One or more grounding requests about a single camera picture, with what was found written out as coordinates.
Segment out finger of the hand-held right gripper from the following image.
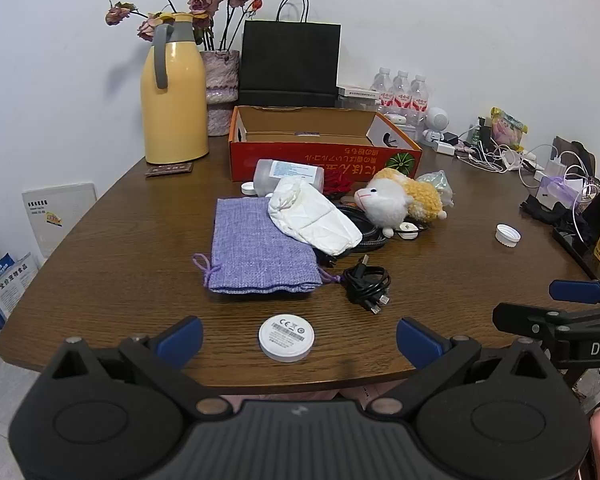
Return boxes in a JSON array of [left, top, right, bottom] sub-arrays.
[[549, 279, 600, 307], [492, 302, 571, 343]]

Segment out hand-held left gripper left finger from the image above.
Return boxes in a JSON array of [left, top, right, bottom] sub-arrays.
[[47, 316, 232, 421]]

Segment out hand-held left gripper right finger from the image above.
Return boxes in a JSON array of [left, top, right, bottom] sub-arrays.
[[368, 317, 555, 421]]

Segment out black USB cable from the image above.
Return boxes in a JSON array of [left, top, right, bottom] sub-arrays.
[[341, 255, 393, 316]]

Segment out white round puck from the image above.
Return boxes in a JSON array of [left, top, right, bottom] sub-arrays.
[[258, 313, 315, 362]]

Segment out purple drawstring pouch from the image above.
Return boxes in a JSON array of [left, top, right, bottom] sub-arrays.
[[192, 197, 341, 295]]

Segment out white yellow sheep plush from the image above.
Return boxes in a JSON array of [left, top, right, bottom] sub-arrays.
[[354, 167, 448, 238]]

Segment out white cloth pouch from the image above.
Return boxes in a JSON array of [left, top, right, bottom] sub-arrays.
[[267, 176, 363, 255]]

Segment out clear plastic bottle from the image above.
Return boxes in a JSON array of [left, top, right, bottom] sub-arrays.
[[415, 170, 455, 208]]

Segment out clear cotton bud box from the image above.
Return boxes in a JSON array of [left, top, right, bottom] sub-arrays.
[[253, 159, 326, 196]]

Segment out orange cardboard box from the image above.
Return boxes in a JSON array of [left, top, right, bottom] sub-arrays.
[[228, 105, 424, 183]]

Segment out white bottle cap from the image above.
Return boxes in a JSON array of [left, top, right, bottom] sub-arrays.
[[495, 223, 522, 247]]

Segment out black cloth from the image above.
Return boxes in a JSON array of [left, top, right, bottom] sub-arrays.
[[520, 195, 581, 226]]

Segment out purple organza bag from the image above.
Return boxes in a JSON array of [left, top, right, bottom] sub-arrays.
[[535, 175, 586, 211]]

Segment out dark brown bag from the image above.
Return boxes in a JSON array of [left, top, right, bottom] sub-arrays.
[[552, 136, 598, 181]]

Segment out white board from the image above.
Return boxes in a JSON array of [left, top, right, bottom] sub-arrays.
[[22, 182, 98, 271]]

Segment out brown card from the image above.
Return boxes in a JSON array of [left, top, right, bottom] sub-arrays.
[[145, 161, 194, 178]]

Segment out yellow pink snack packet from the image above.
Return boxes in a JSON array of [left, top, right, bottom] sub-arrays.
[[490, 107, 528, 151]]

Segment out red yarn flower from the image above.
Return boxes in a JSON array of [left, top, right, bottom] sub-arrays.
[[322, 169, 355, 196]]

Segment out white robot toy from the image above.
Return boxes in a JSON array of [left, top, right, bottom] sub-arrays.
[[422, 106, 451, 143]]

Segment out yellow thermos jug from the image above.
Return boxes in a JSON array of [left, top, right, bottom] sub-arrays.
[[140, 11, 210, 165]]

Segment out clear plastic container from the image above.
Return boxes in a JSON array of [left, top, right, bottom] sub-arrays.
[[336, 95, 381, 110]]

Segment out purple mottled vase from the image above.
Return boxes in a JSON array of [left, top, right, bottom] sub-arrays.
[[200, 50, 241, 137]]

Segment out black paper bag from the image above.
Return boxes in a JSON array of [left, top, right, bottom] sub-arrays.
[[237, 0, 342, 108]]

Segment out dried pink roses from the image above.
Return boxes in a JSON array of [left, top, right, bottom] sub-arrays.
[[105, 0, 263, 53]]

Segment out tangled white cables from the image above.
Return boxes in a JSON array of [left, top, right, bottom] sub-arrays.
[[455, 130, 598, 198]]

